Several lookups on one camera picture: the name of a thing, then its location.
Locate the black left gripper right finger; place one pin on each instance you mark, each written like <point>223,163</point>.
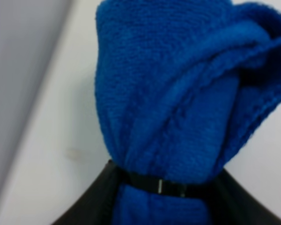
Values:
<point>229,204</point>

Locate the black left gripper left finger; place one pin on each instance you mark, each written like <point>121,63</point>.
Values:
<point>95,206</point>

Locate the blue towel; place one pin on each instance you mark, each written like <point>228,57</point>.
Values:
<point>181,85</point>

